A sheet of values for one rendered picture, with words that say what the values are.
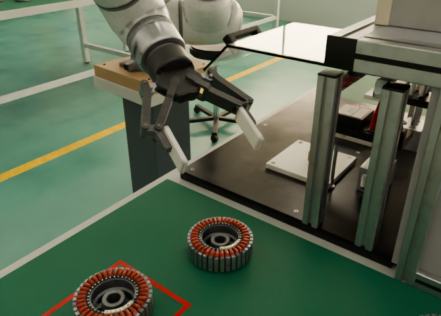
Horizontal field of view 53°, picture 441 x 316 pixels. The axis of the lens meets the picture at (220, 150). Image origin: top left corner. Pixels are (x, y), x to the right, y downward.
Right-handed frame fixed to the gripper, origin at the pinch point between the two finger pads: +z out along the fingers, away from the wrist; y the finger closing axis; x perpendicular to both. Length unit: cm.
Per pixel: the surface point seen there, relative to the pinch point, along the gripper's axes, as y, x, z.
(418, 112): -59, -11, 0
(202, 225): 1.0, -16.3, 4.3
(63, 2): -50, -154, -232
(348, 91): -80, -39, -28
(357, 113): -34.1, -3.8, -1.0
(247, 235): -3.8, -13.1, 10.1
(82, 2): -64, -158, -235
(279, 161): -25.4, -22.0, -5.0
